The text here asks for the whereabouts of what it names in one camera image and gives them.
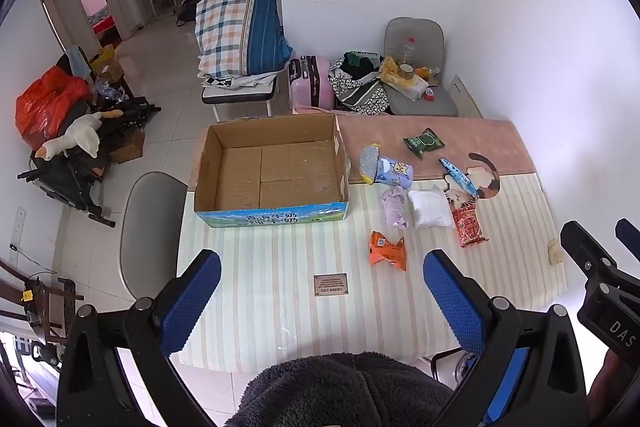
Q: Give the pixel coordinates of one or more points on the small brown cardboard box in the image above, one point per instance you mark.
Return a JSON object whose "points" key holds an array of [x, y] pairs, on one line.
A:
{"points": [[127, 147]]}

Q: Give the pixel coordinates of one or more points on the open cardboard box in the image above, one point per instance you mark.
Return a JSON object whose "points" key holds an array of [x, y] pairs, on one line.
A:
{"points": [[280, 177]]}

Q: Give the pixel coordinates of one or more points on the red snack packet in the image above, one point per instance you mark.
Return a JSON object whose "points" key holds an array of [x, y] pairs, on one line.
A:
{"points": [[469, 227]]}

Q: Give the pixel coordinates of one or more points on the blue cartoon pouch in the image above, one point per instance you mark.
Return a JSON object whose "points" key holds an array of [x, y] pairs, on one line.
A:
{"points": [[390, 171]]}

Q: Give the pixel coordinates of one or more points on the red plastic bag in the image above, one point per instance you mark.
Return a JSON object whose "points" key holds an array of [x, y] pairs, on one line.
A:
{"points": [[47, 104]]}

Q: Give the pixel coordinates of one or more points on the white goose plush toy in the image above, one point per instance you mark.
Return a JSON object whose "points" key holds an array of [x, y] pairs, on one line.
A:
{"points": [[80, 132]]}

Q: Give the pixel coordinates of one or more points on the black white patterned bag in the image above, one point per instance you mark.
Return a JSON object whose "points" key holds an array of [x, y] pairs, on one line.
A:
{"points": [[362, 94]]}

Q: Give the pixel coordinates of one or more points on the green cloth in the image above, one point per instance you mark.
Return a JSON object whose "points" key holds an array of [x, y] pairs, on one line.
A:
{"points": [[360, 58]]}

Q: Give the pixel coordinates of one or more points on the tape roll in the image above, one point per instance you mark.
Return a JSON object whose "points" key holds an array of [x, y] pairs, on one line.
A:
{"points": [[406, 71]]}

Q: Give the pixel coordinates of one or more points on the grey round-back chair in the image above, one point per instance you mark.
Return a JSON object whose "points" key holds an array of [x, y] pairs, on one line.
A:
{"points": [[150, 227]]}

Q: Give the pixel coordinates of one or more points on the light blue cloth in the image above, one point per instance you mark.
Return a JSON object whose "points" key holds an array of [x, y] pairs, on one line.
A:
{"points": [[77, 59]]}

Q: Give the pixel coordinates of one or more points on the white folding table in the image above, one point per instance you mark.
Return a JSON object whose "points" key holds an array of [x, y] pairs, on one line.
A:
{"points": [[240, 92]]}

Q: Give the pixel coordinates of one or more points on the brown blanket label patch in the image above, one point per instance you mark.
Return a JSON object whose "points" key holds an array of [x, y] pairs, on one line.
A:
{"points": [[332, 285]]}

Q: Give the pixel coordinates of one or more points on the slim blue packet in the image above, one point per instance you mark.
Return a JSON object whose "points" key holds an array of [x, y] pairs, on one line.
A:
{"points": [[457, 177]]}

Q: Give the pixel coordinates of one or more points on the dark wooden chair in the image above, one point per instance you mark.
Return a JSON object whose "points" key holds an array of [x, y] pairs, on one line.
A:
{"points": [[47, 302]]}

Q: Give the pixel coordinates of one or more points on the black folded stroller frame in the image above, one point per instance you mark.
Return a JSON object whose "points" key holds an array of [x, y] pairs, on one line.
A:
{"points": [[70, 179]]}

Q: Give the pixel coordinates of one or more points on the grey cushioned chair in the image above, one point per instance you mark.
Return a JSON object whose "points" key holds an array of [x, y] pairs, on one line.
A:
{"points": [[415, 29]]}

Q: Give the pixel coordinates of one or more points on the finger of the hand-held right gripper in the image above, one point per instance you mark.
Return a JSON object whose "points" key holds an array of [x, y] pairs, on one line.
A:
{"points": [[582, 247], [629, 234]]}

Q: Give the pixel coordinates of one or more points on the plaid folded bedding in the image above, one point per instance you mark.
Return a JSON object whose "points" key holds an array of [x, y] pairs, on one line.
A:
{"points": [[235, 27]]}

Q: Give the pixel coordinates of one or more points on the green snack packet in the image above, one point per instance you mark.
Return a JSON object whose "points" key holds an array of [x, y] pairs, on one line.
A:
{"points": [[424, 143]]}

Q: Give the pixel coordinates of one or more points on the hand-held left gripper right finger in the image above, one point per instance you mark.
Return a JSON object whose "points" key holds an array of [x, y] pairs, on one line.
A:
{"points": [[452, 302]]}

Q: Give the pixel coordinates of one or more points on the light purple packet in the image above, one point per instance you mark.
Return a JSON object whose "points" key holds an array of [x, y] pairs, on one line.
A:
{"points": [[395, 207]]}

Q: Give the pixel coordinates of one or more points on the white paper package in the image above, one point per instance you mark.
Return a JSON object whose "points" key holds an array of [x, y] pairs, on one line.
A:
{"points": [[412, 88]]}

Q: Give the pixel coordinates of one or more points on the pink suitcase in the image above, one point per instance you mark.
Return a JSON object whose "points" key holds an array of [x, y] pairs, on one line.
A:
{"points": [[317, 84]]}

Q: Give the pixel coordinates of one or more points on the beige crumpled tissue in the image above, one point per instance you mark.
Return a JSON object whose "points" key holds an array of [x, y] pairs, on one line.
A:
{"points": [[556, 253]]}

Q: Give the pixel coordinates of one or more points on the black chair frame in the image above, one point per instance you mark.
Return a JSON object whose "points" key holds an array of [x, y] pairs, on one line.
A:
{"points": [[442, 359]]}

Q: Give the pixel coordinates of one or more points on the small red box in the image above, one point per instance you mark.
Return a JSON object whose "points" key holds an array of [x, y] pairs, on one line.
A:
{"points": [[429, 95]]}

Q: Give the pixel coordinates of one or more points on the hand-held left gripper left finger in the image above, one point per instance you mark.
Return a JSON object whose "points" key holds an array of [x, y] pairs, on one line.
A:
{"points": [[192, 302]]}

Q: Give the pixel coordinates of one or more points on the orange snack packet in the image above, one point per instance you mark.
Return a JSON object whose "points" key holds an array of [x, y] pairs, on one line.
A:
{"points": [[387, 252]]}

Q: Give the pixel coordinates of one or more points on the dark fuzzy clothing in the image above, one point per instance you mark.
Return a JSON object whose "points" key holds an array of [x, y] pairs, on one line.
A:
{"points": [[340, 392]]}

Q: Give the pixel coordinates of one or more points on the white soft pouch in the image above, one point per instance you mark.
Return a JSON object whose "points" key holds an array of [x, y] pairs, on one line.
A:
{"points": [[429, 207]]}

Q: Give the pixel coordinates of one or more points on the yellow plastic bag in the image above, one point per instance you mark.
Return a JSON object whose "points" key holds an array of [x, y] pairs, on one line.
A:
{"points": [[389, 72]]}

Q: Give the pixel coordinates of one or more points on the person's right forearm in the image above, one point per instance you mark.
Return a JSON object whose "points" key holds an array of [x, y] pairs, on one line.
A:
{"points": [[617, 387]]}

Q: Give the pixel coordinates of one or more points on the white wall socket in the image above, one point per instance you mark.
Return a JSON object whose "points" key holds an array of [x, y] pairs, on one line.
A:
{"points": [[18, 229]]}

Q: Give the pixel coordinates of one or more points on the yellow paper bag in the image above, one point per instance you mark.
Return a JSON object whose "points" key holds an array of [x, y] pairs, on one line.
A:
{"points": [[104, 55]]}

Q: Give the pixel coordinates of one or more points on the clear plastic bottle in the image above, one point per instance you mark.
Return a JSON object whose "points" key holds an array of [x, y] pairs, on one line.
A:
{"points": [[407, 53]]}

